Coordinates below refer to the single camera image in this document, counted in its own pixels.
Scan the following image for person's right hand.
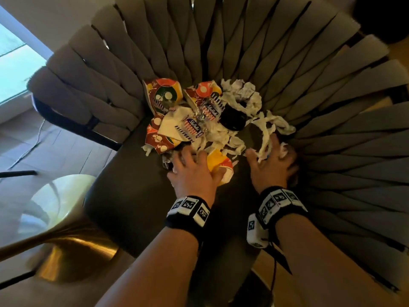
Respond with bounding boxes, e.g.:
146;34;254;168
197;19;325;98
245;133;300;194

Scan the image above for person's left hand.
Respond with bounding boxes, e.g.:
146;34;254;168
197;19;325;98
167;146;226;206

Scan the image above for crushed yellow red paper cup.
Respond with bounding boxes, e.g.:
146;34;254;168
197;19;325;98
206;148;235;186

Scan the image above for long torn white tissue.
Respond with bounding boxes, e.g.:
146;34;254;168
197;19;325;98
245;109;297;163

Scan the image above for person's left forearm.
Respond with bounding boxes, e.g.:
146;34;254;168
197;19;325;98
95;225;201;307

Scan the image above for person's right forearm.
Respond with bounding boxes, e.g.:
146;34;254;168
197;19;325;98
274;213;401;307

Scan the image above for crushed white striped paper cup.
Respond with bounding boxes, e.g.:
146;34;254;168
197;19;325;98
157;106;206;143

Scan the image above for scattered white tissue shreds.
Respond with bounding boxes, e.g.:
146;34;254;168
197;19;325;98
191;122;247;158

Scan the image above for black round lid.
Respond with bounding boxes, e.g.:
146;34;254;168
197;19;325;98
219;104;248;132

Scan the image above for black marker wristband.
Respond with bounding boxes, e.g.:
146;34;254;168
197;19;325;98
164;195;211;247
256;185;309;230

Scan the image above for crushed orange dot paper cup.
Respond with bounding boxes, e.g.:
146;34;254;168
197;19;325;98
183;80;225;121

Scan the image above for crumpled white tissue wad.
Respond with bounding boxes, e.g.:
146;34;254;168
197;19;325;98
220;78;263;118

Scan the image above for black metal bar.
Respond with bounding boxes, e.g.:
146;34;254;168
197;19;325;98
0;170;38;179
0;269;36;290

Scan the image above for dark round object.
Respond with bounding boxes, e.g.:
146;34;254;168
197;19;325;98
352;0;409;45

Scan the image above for window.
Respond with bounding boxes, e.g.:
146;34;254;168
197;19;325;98
0;6;54;106

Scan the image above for crushed green ring paper cup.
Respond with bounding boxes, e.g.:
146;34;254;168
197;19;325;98
143;78;184;116

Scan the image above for white wrist camera unit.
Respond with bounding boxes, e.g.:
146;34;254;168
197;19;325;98
246;214;270;249

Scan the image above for grey woven strap chair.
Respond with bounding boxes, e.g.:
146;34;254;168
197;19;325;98
27;0;409;307

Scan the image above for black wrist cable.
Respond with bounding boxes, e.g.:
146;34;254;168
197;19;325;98
264;241;293;293

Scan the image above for gold pedestal table base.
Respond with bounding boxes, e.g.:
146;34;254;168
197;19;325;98
0;174;119;284

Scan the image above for white floor cable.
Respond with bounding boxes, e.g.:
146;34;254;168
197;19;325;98
6;119;46;172

